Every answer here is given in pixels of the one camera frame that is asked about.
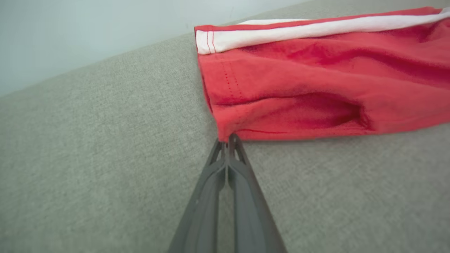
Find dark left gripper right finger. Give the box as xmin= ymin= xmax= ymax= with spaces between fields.
xmin=227 ymin=133 xmax=287 ymax=253

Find red shorts with white stripe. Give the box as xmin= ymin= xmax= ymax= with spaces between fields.
xmin=194 ymin=6 xmax=450 ymax=143

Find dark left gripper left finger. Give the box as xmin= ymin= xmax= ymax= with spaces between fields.
xmin=168 ymin=138 xmax=228 ymax=253

